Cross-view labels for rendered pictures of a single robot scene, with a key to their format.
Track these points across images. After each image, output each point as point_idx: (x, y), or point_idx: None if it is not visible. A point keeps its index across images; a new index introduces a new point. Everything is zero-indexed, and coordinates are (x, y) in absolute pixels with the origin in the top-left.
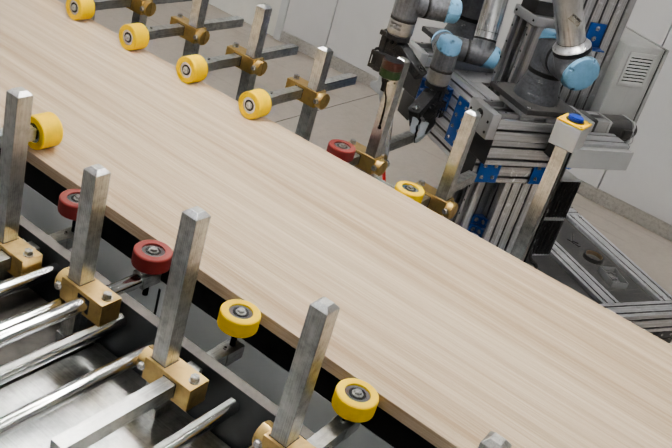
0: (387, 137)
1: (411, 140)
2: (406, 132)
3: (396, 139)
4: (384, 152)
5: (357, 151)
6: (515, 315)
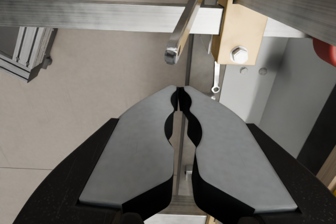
0: None
1: None
2: (11, 21)
3: (79, 11)
4: (143, 2)
5: (266, 23)
6: None
